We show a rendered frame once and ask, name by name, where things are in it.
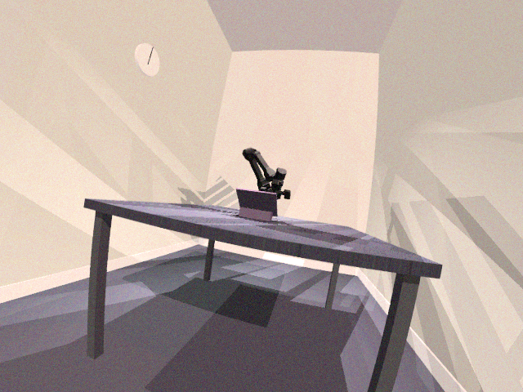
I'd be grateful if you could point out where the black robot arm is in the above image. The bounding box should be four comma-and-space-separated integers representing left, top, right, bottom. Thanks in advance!
242, 148, 287, 191

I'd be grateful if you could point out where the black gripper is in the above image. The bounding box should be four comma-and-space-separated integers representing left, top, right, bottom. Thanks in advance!
260, 186, 291, 200

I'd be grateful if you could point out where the pink switch panel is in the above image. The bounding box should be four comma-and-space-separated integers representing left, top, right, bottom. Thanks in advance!
236, 188, 278, 221

